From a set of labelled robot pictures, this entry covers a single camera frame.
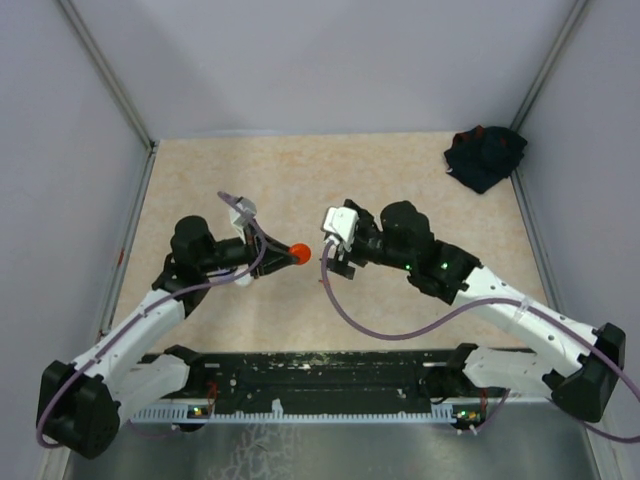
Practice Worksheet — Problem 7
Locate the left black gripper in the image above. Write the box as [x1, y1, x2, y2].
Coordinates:
[199, 218, 299, 279]

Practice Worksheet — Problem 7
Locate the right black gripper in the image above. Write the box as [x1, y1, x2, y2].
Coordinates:
[321, 214, 414, 279]

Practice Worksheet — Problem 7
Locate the orange earbud charging case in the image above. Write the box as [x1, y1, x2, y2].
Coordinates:
[289, 243, 312, 265]

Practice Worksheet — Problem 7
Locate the white earbud charging case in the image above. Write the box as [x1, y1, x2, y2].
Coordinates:
[235, 275, 254, 287]

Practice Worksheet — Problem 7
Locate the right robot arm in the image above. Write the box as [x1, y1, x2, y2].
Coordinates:
[321, 200, 626, 423]

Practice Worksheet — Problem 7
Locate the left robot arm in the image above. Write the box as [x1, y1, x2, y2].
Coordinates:
[36, 215, 311, 459]

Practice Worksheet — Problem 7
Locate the dark blue cloth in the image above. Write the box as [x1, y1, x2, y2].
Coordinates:
[444, 125, 528, 194]

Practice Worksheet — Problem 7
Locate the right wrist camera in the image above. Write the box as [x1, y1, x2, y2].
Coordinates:
[321, 206, 359, 251]

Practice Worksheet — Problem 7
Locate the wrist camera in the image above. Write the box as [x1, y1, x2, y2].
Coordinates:
[321, 206, 359, 251]
[229, 197, 257, 243]

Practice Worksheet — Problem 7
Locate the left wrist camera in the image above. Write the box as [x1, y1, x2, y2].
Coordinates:
[229, 197, 257, 243]

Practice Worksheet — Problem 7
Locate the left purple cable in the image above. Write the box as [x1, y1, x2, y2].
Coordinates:
[35, 191, 267, 449]

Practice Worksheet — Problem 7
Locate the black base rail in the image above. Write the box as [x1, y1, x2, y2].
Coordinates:
[152, 346, 504, 432]

